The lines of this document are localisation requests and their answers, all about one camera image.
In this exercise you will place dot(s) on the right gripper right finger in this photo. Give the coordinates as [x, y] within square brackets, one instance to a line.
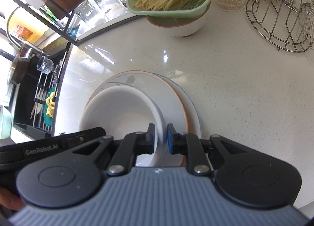
[193, 148]

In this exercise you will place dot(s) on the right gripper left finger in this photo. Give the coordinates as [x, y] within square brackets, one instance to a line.
[128, 149]

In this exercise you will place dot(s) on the large floral plate orange rim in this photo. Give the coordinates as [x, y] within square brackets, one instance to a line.
[162, 94]

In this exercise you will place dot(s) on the left hand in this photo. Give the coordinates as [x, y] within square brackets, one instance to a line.
[9, 200]

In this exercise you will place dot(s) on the blue rim white plate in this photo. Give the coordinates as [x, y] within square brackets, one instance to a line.
[191, 112]

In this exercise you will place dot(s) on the green plastic basin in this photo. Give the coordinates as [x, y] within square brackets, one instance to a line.
[5, 123]

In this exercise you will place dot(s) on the yellow cloth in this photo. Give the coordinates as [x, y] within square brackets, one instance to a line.
[50, 102]

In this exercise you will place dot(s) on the black sink drain rack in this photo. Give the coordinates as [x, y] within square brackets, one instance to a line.
[30, 107]

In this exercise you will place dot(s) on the stemmed glass in sink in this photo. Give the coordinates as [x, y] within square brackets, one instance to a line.
[45, 65]

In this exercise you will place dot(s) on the chrome faucet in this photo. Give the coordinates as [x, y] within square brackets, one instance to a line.
[22, 31]

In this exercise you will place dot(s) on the white bowl brown rim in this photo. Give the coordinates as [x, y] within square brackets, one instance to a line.
[178, 27]

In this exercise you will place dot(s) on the white plastic tray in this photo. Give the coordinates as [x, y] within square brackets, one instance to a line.
[125, 18]

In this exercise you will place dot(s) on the clear glass middle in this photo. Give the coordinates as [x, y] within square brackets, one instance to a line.
[110, 8]

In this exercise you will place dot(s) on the clear glass left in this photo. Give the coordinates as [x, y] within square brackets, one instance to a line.
[90, 15]

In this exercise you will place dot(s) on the black metal shelf rack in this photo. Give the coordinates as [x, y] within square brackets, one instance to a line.
[61, 0]

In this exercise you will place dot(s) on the wire glass holder rack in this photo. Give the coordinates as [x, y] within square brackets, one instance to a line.
[278, 22]

